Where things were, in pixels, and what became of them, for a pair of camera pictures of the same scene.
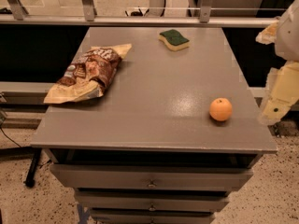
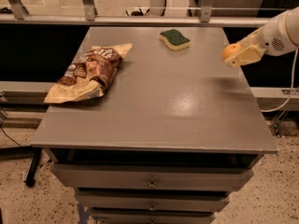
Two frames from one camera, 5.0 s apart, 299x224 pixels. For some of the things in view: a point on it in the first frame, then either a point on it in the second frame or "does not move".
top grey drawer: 149,177 does not move
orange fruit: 220,109 → 231,49
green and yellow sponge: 173,40 does not move
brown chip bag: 88,76 does not move
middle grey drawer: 149,201 does not move
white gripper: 289,36 → 271,37
